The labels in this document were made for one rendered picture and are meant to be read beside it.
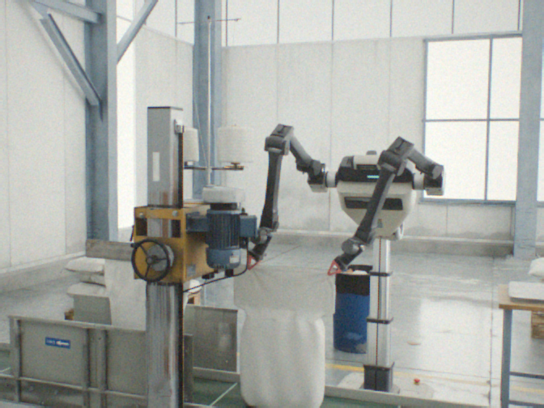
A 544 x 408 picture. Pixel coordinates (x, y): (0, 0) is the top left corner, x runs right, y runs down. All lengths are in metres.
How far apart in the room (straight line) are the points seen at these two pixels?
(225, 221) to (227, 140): 0.36
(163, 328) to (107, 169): 6.20
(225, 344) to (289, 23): 8.70
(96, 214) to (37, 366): 5.61
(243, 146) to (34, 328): 1.47
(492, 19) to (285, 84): 3.58
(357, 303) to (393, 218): 1.90
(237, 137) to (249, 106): 8.89
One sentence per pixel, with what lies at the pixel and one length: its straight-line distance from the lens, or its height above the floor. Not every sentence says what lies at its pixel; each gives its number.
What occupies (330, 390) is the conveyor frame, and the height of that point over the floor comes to 0.40.
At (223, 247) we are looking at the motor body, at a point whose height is 1.18.
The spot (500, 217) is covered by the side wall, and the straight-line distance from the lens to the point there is 10.81.
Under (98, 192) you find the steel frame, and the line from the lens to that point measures 8.92.
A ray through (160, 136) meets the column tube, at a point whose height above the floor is 1.64.
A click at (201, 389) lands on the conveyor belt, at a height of 0.38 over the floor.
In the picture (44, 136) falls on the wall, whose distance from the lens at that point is 8.25.
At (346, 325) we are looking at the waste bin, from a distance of 5.16.
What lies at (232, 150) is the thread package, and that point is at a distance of 2.73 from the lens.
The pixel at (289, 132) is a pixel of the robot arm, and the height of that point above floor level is 1.67.
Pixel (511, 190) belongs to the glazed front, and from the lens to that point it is 10.77.
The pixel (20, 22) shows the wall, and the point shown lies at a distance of 8.11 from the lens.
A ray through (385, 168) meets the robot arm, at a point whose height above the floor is 1.51.
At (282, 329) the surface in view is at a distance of 2.93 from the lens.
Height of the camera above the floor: 1.55
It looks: 4 degrees down
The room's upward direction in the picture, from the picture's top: 1 degrees clockwise
